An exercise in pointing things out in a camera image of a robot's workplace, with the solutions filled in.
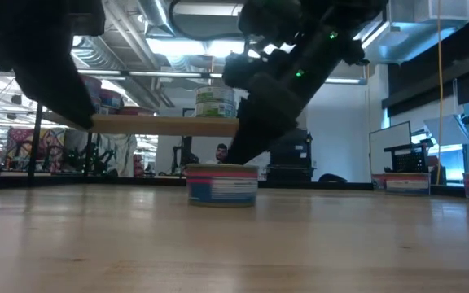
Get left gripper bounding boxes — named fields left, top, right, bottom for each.
left=0, top=32, right=96, bottom=130

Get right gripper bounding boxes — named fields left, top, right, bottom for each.
left=224, top=72, right=317, bottom=166

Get green tuna can plain lid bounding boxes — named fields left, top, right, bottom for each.
left=195, top=85, right=236, bottom=103
left=195, top=101, right=237, bottom=120

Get black-framed wooden shelf riser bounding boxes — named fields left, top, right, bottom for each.
left=27, top=95, right=242, bottom=186

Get person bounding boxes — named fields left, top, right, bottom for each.
left=214, top=142, right=230, bottom=164

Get black equipment cabinet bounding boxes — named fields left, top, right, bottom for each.
left=266, top=129, right=313, bottom=182

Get colourful patterned fabric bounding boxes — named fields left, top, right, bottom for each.
left=7, top=126, right=67, bottom=171

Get ceiling light tube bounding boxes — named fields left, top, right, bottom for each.
left=128, top=71, right=203, bottom=79
left=324, top=77, right=368, bottom=85
left=77, top=68, right=128, bottom=77

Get black background robot arms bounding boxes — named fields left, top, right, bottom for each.
left=171, top=136, right=201, bottom=176
left=69, top=148, right=121, bottom=177

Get white hanging cloth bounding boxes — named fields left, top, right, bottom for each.
left=61, top=129, right=138, bottom=178

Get black rounded object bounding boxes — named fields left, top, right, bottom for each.
left=318, top=173, right=348, bottom=184

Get white board panel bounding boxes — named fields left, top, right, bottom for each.
left=368, top=120, right=413, bottom=175

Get black perforated crate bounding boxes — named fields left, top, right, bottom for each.
left=383, top=142, right=430, bottom=175

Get white angled panel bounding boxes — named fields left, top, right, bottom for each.
left=423, top=114, right=469, bottom=147

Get white ceiling air unit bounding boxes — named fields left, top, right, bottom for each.
left=364, top=0, right=469, bottom=66

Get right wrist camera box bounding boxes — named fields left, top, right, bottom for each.
left=221, top=50, right=262, bottom=90

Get black aluminium table frame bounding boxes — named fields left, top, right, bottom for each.
left=0, top=173, right=467, bottom=192

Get small silver ventilation duct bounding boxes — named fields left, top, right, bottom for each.
left=136, top=0, right=177, bottom=36

